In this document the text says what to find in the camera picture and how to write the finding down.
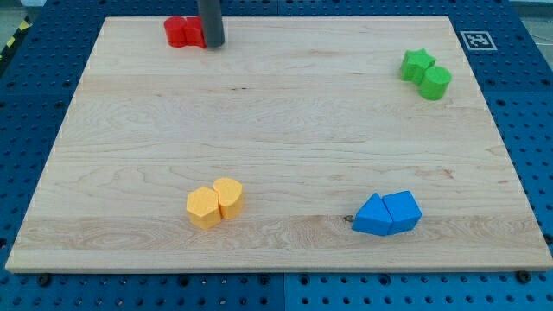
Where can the red star block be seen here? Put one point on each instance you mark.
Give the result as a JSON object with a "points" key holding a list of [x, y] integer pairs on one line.
{"points": [[193, 31]]}

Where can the green star block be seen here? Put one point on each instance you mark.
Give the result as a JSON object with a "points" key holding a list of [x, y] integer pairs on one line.
{"points": [[414, 64]]}

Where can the wooden board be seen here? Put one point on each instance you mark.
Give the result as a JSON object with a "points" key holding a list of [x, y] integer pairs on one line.
{"points": [[311, 116]]}

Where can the yellow heart block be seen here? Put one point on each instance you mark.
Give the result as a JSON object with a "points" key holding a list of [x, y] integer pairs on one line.
{"points": [[231, 197]]}

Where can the yellow pentagon block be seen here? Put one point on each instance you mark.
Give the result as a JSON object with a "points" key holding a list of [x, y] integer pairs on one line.
{"points": [[203, 208]]}

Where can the blue triangle block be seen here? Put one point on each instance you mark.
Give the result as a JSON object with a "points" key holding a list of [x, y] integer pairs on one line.
{"points": [[373, 217]]}

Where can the blue cube block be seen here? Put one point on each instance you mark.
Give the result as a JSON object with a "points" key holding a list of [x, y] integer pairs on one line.
{"points": [[404, 211]]}

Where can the red cylinder block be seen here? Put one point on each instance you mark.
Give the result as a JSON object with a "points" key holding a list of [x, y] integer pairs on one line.
{"points": [[174, 29]]}

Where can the green cylinder block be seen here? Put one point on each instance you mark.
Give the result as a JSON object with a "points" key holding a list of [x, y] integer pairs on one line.
{"points": [[434, 82]]}

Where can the white fiducial marker tag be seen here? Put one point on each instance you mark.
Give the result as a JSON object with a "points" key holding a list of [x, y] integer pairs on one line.
{"points": [[478, 40]]}

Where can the black board screw left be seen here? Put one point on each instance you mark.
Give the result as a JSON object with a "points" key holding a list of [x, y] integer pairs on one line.
{"points": [[43, 280]]}

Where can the black board screw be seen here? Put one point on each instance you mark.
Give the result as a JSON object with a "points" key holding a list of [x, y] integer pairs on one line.
{"points": [[523, 276], [43, 280]]}

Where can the black board screw right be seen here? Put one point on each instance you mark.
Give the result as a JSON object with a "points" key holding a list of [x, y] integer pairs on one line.
{"points": [[523, 276]]}

